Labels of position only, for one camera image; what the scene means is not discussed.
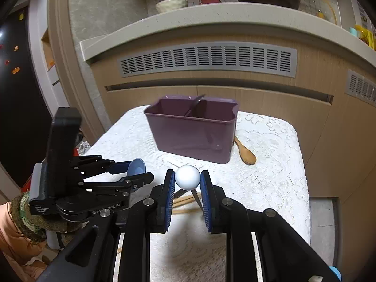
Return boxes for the grey kitchen countertop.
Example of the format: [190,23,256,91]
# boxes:
[79,1,376,74]

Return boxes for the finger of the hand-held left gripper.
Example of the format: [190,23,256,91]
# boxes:
[80,172,155,196]
[72,155,133,180]

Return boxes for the black refrigerator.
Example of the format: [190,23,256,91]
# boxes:
[0,2,57,189]

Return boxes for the short grey vent grille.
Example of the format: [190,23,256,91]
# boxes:
[346,69,376,108]

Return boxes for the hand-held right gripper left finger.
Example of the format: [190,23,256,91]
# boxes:
[35,169,177,282]

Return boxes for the wooden spoon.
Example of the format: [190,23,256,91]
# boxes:
[233,136,257,166]

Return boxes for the yellow packets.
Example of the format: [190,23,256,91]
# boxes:
[355,25,376,51]

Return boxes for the long grey vent grille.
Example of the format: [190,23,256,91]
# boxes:
[118,43,298,79]

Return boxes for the wooden cabinet front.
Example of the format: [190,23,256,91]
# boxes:
[91,65,376,200]

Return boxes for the black utensil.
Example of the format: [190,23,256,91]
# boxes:
[184,94,206,117]

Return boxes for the cream ceramic bowl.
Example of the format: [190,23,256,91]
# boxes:
[155,0,189,14]

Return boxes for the purple plastic utensil container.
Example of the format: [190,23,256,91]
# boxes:
[143,94,239,164]

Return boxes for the person's left forearm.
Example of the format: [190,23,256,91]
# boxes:
[0,192,69,282]

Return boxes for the white plastic spoon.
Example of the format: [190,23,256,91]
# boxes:
[175,165,204,212]

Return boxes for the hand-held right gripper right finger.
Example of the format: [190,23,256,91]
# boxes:
[200,170,341,282]

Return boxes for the wooden chopstick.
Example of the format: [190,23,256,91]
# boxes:
[173,206,204,215]
[173,193,201,204]
[173,197,203,208]

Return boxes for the white lace tablecloth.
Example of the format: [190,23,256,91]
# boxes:
[79,104,312,282]

